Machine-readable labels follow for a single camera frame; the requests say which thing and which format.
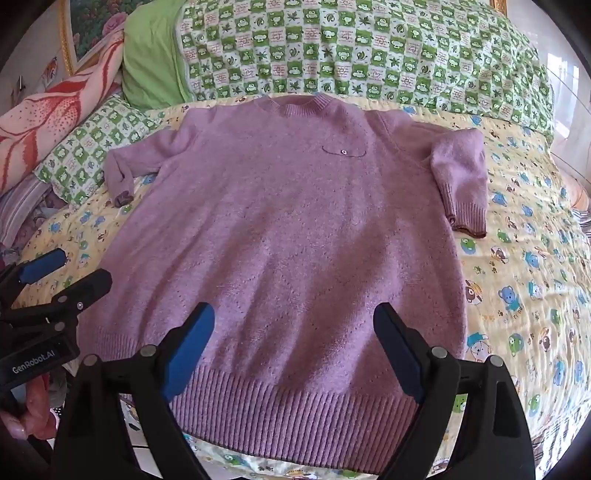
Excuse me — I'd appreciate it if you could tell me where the green checkered quilt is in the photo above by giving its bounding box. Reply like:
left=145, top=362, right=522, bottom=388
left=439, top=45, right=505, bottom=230
left=121, top=0, right=555, bottom=139

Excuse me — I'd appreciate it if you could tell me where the person's left hand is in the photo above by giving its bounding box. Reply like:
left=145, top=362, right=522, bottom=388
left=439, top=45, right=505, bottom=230
left=0, top=375, right=62, bottom=440

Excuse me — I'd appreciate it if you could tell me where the red floral blanket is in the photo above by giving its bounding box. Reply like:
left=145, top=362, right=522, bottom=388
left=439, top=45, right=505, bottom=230
left=0, top=21, right=127, bottom=195

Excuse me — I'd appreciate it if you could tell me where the yellow bear print bedsheet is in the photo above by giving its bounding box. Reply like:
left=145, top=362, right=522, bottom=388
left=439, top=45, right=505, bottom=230
left=21, top=95, right=591, bottom=480

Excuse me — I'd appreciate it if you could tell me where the purple knit sweater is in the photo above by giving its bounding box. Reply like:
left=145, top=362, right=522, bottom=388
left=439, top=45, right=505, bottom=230
left=76, top=92, right=489, bottom=476

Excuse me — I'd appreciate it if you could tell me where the green checkered pillow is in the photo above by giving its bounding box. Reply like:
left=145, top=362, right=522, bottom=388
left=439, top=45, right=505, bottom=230
left=34, top=95, right=162, bottom=206

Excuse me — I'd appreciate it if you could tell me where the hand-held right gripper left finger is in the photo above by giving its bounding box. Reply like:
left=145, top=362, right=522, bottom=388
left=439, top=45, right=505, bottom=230
left=50, top=302, right=216, bottom=480

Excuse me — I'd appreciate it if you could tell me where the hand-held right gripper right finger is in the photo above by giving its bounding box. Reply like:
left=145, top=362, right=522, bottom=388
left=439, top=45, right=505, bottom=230
left=373, top=302, right=536, bottom=480

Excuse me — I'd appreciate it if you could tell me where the gold framed picture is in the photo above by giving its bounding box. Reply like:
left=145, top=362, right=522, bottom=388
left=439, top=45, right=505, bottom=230
left=59, top=0, right=137, bottom=77

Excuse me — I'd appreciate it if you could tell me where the striped cloth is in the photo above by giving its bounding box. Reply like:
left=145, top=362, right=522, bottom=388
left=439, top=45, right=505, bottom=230
left=0, top=178, right=63, bottom=252

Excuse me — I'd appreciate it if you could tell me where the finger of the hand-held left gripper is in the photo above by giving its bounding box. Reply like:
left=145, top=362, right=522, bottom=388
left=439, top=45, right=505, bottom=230
left=17, top=269, right=113, bottom=325
left=0, top=248, right=67, bottom=302

